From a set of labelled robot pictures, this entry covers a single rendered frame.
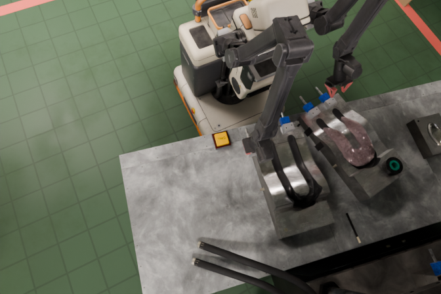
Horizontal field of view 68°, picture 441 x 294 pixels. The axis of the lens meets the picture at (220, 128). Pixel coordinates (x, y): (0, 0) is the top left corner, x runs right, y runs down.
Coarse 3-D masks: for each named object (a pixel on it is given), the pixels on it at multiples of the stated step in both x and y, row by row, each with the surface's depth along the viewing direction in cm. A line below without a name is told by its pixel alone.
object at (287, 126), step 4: (284, 116) 160; (288, 116) 159; (280, 120) 159; (284, 120) 158; (288, 120) 159; (284, 124) 156; (288, 124) 156; (292, 124) 157; (284, 128) 156; (288, 128) 156; (292, 128) 156; (284, 132) 157
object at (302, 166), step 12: (276, 156) 154; (300, 156) 155; (276, 168) 152; (300, 168) 152; (288, 180) 146; (312, 180) 147; (288, 192) 145; (312, 192) 141; (300, 204) 147; (312, 204) 145
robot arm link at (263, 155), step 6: (252, 132) 125; (258, 132) 121; (264, 144) 126; (270, 144) 126; (258, 150) 127; (264, 150) 125; (270, 150) 126; (258, 156) 128; (264, 156) 125; (270, 156) 125; (264, 162) 130
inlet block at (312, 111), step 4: (300, 96) 169; (308, 104) 167; (304, 108) 167; (308, 108) 166; (312, 108) 164; (316, 108) 165; (308, 112) 165; (312, 112) 164; (316, 112) 164; (312, 116) 164
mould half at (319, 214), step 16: (288, 144) 156; (304, 144) 156; (256, 160) 154; (288, 160) 153; (304, 160) 154; (272, 176) 149; (288, 176) 148; (320, 176) 147; (272, 192) 142; (304, 192) 143; (272, 208) 145; (288, 208) 147; (320, 208) 148; (288, 224) 145; (304, 224) 145; (320, 224) 146
